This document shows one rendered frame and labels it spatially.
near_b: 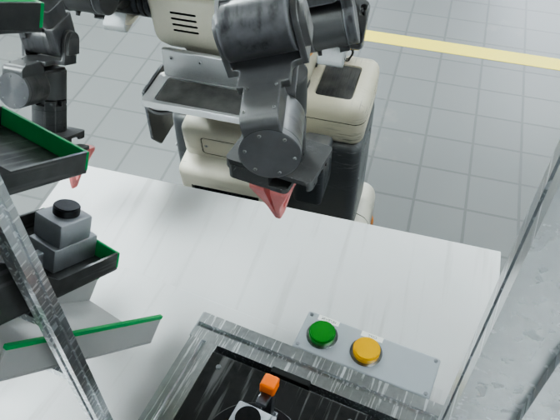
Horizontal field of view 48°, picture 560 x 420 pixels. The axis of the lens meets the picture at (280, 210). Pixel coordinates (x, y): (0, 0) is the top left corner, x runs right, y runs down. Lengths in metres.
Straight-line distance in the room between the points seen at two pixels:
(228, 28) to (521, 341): 0.45
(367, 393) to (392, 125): 2.01
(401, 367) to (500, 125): 2.11
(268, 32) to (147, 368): 0.66
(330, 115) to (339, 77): 0.13
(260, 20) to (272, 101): 0.07
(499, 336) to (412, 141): 2.60
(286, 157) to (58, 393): 0.65
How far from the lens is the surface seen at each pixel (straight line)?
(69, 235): 0.74
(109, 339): 0.85
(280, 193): 0.68
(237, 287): 1.14
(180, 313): 1.12
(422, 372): 0.96
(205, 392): 0.91
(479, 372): 0.19
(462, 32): 3.53
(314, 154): 0.68
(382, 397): 0.94
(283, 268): 1.16
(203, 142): 1.42
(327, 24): 1.03
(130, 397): 1.05
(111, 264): 0.76
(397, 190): 2.54
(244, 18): 0.57
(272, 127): 0.54
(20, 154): 0.68
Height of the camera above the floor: 1.79
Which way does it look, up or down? 48 degrees down
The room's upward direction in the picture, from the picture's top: straight up
